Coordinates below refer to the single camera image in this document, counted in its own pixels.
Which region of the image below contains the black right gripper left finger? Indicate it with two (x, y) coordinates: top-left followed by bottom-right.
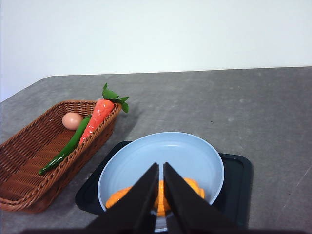
(85, 162), (160, 231)

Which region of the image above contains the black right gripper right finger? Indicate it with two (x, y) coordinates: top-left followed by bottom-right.
(163, 161), (239, 231)

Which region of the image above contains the blue round plate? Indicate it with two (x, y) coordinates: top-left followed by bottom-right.
(97, 131), (225, 232)

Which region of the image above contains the brown wicker basket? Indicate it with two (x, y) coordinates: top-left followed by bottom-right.
(0, 99), (122, 213)

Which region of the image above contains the black flat tray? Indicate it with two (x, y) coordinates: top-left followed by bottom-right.
(75, 140), (254, 225)

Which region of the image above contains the green chili pepper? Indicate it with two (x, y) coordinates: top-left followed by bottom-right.
(38, 115), (91, 176)

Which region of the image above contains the orange toy carrot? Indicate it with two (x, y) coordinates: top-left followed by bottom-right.
(78, 82), (129, 145)

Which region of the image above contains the brown egg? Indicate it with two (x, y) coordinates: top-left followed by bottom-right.
(61, 112), (83, 130)

